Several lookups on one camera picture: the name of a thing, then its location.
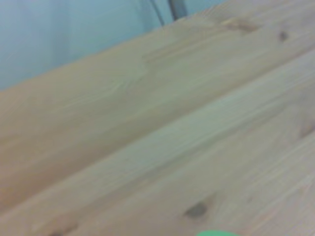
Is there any grey metal pole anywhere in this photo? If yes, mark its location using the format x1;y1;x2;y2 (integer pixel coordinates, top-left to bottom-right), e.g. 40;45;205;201
168;0;187;21

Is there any white-labelled bottle with green cap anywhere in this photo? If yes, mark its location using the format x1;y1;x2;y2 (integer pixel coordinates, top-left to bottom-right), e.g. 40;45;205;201
195;230;237;236

